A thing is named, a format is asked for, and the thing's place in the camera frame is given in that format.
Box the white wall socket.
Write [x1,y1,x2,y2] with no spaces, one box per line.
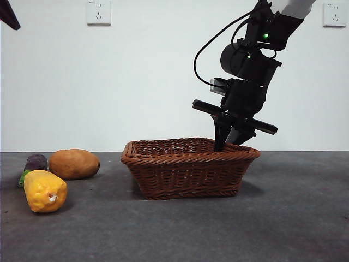
[322,2,347,28]
[87,0,112,27]

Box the brown wicker basket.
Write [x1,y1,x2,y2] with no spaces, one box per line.
[121,138,261,201]

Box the purple eggplant with green stem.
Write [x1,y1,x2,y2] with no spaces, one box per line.
[18,154,49,189]

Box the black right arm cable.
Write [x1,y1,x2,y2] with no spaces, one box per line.
[193,10,258,86]

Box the yellow corn cob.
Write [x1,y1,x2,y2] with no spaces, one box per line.
[23,170,68,214]

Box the brown potato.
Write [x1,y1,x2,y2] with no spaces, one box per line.
[49,148,101,181]

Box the pale grey right wrist camera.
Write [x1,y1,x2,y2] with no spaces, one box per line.
[209,78,232,97]

